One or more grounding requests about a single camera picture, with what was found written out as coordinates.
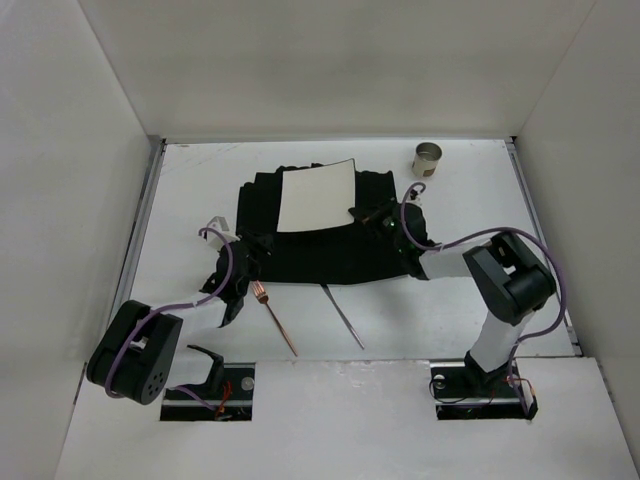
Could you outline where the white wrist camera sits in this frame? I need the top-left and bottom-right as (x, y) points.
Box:
(405, 190), (423, 208)
(200, 216), (237, 251)

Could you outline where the silver table knife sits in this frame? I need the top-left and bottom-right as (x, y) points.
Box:
(321, 284), (365, 350)

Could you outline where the white cup with brown band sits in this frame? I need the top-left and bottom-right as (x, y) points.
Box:
(411, 142), (443, 178)

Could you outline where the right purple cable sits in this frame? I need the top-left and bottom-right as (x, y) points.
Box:
(399, 182), (569, 346)

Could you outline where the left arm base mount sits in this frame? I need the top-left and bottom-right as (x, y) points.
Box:
(160, 345), (256, 422)

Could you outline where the purple cable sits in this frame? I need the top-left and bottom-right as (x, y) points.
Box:
(399, 182), (569, 346)
(104, 227), (236, 416)

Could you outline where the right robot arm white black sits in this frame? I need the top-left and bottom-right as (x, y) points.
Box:
(349, 198), (557, 385)

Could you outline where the copper fork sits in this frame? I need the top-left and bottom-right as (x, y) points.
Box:
(251, 281), (298, 357)

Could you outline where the black cloth placemat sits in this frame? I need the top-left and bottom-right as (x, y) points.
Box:
(236, 166), (408, 285)

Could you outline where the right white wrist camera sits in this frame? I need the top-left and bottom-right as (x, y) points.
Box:
(405, 190), (423, 208)

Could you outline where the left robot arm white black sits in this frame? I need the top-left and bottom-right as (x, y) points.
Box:
(86, 226), (274, 405)

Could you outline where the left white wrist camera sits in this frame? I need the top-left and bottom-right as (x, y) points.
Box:
(200, 216), (237, 251)

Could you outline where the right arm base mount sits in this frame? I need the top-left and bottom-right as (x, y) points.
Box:
(428, 361), (539, 421)

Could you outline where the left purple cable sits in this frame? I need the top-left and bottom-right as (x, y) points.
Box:
(104, 227), (236, 416)

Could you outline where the white square plate black rim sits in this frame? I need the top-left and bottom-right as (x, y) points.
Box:
(277, 159), (355, 233)

